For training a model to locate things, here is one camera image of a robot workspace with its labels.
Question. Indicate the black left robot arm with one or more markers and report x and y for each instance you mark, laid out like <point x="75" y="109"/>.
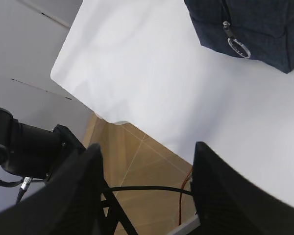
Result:
<point x="29" y="151"/>

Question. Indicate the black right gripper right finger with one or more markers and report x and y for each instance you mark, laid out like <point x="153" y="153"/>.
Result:
<point x="229" y="204"/>

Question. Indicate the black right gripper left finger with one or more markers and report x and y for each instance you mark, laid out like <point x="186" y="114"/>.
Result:
<point x="67" y="205"/>

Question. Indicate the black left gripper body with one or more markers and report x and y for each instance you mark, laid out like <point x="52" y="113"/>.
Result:
<point x="69" y="144"/>

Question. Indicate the black table frame strut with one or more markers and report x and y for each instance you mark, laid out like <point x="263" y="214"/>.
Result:
<point x="111" y="213"/>

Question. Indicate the navy blue fabric bag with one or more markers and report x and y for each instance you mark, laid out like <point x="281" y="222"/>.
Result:
<point x="260" y="30"/>

